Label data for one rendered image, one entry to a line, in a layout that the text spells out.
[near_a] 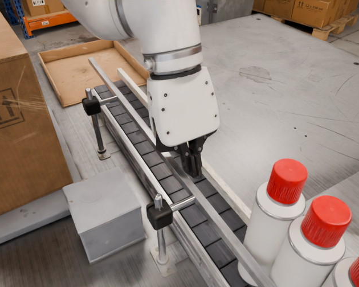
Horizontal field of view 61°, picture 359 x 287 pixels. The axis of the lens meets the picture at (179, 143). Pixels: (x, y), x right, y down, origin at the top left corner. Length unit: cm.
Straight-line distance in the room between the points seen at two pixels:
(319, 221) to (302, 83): 76
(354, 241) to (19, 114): 54
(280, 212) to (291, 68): 80
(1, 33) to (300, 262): 50
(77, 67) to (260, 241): 85
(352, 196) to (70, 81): 79
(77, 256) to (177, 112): 29
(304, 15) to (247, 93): 282
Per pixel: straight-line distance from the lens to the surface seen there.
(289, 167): 31
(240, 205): 49
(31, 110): 51
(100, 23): 44
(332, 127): 84
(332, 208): 29
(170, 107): 42
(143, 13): 41
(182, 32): 41
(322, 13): 360
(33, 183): 59
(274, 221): 33
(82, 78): 100
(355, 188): 63
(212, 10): 241
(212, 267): 47
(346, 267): 31
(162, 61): 41
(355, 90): 104
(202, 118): 45
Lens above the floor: 130
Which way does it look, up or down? 41 degrees down
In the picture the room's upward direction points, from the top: straight up
